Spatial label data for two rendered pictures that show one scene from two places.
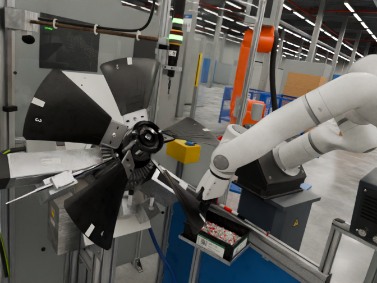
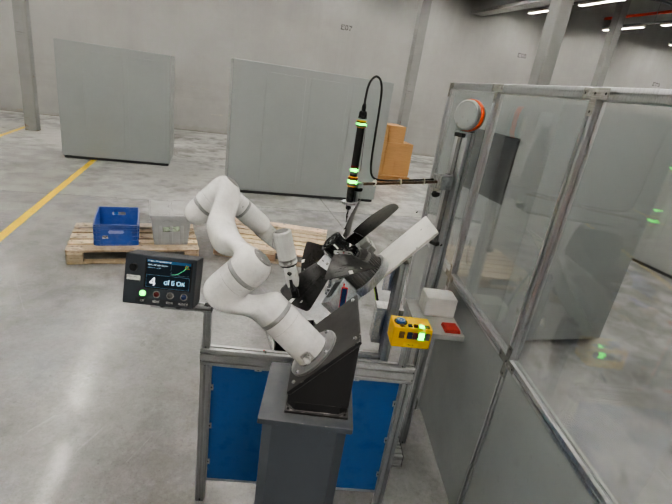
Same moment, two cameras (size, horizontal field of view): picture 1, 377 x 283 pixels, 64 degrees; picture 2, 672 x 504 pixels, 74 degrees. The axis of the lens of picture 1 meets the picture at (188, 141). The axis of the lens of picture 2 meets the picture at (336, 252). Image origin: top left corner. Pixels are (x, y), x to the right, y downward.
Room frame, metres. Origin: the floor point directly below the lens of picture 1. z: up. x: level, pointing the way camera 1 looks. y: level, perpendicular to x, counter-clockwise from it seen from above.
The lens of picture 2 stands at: (2.20, -1.49, 1.95)
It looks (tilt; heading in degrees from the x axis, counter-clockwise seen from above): 21 degrees down; 126
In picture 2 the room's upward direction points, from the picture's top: 9 degrees clockwise
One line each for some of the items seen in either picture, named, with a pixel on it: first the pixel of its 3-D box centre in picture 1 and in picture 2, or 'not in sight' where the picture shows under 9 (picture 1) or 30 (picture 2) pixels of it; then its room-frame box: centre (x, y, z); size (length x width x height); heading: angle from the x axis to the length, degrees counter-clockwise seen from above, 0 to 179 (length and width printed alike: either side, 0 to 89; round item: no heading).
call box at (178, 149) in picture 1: (183, 151); (409, 333); (1.52, 0.02, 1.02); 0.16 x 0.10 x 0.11; 42
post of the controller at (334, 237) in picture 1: (331, 246); (207, 325); (0.90, -0.53, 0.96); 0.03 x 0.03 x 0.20; 42
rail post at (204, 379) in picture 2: not in sight; (202, 434); (0.90, -0.53, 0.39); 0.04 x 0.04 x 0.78; 42
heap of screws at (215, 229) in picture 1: (216, 236); not in sight; (1.06, -0.17, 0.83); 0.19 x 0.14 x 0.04; 57
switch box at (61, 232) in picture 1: (63, 221); (386, 322); (1.16, 0.49, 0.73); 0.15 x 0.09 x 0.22; 42
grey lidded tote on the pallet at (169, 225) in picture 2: not in sight; (170, 221); (-1.89, 1.02, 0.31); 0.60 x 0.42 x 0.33; 151
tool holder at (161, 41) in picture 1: (170, 54); (352, 193); (1.06, 0.10, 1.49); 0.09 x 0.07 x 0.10; 77
